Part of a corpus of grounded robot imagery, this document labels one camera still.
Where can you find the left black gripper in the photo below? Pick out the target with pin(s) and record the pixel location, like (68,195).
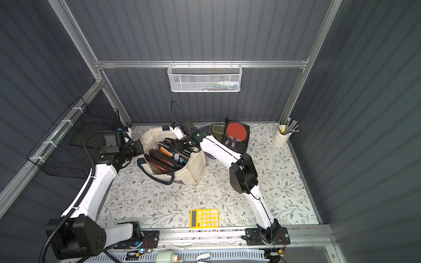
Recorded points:
(136,148)

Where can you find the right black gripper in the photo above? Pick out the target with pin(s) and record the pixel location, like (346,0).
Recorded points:
(184,143)

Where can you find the blue Deerway paddle set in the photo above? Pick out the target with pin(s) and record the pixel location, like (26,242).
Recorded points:
(168,147)

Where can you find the purple round case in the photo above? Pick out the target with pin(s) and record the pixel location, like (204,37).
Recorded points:
(205,128)

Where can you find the floral canvas tote bag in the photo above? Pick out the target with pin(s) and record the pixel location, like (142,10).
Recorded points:
(167,159)

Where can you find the olive green paddle cover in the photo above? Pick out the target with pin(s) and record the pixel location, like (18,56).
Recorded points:
(217,129)

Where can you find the red ping pong paddle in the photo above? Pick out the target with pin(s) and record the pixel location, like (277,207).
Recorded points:
(236,136)

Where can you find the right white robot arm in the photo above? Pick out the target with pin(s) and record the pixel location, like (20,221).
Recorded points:
(243,174)

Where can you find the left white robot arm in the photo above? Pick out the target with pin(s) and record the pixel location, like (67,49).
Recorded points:
(76,234)

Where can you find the yellow calculator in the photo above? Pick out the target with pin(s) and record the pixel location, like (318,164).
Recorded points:
(204,218)

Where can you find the white pen cup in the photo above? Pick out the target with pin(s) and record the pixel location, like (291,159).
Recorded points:
(281,137)

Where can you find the white wire wall basket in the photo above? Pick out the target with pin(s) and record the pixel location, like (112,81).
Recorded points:
(204,79)

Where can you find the black wire side basket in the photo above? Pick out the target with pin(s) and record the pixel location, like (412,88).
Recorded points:
(61,152)

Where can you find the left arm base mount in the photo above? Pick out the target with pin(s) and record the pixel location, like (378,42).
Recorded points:
(141,240)

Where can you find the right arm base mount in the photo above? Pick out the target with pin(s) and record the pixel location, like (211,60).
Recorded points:
(257,236)

